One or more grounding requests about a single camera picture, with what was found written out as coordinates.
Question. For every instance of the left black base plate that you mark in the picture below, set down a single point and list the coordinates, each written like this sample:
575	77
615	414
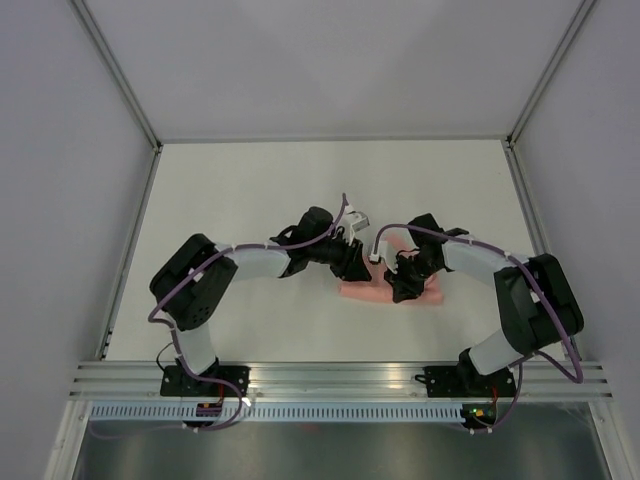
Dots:
231	381

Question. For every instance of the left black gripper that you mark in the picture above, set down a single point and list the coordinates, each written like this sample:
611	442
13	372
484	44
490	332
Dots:
351	267

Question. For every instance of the pink satin napkin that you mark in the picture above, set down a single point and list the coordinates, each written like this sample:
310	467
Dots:
377	290

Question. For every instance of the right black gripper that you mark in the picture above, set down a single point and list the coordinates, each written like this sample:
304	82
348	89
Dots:
401	287

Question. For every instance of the right aluminium frame post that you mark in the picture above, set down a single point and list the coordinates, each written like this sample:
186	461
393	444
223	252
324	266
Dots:
569	36

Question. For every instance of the white slotted cable duct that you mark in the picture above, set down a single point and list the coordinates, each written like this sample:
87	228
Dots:
284	412

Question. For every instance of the left aluminium frame post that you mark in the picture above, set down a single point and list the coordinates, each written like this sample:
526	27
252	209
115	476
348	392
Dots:
100	43

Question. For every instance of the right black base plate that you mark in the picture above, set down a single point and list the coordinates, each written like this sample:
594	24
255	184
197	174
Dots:
449	381

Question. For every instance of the frame rail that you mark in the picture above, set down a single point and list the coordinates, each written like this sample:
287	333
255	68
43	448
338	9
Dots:
524	193
114	296

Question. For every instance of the aluminium frame post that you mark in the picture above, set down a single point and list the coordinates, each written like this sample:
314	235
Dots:
569	36
100	43

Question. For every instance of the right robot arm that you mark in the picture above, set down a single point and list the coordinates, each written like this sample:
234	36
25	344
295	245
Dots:
536	304

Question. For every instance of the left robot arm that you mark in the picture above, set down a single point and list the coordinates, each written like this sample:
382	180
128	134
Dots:
191	284

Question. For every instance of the right side frame rail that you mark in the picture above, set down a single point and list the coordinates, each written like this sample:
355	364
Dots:
524	193

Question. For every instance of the front aluminium rail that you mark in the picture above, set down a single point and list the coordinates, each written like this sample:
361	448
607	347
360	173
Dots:
333	382

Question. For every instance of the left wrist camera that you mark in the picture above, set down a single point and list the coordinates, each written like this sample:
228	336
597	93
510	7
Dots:
354	221

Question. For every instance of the back aluminium frame bar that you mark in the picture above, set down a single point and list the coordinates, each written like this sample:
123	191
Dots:
332	138

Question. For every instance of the left side frame rail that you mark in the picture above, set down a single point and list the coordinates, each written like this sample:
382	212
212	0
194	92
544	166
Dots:
114	296

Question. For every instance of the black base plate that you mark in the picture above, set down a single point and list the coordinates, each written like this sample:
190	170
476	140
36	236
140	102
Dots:
231	381
449	381

